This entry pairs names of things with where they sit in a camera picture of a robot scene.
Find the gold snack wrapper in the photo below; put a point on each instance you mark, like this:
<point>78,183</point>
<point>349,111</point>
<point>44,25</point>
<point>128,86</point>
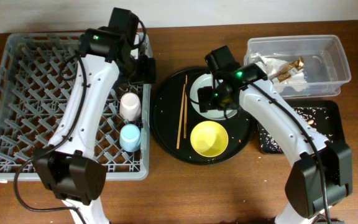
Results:
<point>290,69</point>

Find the yellow bowl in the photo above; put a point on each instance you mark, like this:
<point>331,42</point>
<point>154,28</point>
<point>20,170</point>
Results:
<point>209,139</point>

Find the grey plate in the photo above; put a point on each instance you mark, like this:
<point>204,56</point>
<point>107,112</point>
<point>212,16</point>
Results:
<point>206,79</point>

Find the grey dishwasher rack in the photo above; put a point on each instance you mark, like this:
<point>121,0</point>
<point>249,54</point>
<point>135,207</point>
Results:
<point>33,97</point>

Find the wooden chopstick right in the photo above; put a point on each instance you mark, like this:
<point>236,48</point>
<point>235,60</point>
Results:
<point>185,109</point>

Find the pink cup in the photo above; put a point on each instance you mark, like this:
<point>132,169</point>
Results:
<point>130,107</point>

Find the food scraps and rice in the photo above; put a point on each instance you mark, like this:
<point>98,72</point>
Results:
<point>318,118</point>

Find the wooden chopstick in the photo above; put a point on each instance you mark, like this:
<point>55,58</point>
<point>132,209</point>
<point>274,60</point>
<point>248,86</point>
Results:
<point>185,109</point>
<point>181,117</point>

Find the white napkin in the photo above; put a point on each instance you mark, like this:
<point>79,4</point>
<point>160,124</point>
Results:
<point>272,65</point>

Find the blue cup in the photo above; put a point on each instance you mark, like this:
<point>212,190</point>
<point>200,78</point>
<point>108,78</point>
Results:
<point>129,138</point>

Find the round black tray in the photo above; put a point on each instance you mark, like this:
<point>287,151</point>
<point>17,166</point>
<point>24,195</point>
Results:
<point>164,121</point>

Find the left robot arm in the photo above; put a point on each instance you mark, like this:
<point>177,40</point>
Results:
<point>66,165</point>

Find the black rectangular bin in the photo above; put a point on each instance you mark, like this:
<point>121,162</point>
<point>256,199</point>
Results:
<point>333,112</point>

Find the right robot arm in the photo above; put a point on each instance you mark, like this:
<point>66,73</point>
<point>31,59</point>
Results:
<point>321,170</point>

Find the wooden chopstick left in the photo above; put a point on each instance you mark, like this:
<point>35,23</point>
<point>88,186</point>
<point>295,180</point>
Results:
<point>181,117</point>

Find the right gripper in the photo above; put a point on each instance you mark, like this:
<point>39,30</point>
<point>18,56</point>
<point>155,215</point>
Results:
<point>206,100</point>

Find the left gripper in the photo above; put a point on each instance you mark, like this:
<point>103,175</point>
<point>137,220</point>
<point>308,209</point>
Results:
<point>146,70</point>

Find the clear plastic bin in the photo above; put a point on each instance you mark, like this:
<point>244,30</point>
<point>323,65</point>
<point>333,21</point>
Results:
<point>326,66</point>

